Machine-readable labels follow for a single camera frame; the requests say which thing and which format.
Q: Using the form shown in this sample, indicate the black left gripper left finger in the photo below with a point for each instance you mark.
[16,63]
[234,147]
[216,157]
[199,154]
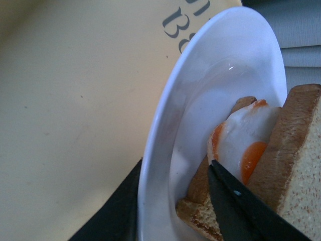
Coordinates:
[117,218]

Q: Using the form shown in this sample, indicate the fried egg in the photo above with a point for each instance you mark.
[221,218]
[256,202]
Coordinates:
[239,142]

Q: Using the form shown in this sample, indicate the bread slice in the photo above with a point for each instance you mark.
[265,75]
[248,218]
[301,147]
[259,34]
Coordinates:
[287,176]
[195,209]

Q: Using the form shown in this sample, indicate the beige bear tray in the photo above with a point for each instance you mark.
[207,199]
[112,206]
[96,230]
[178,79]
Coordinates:
[80,82]

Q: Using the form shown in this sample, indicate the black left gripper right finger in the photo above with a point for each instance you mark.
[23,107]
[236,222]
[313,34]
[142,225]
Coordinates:
[240,214]

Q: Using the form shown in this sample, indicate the white round plate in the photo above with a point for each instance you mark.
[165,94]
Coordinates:
[235,54]

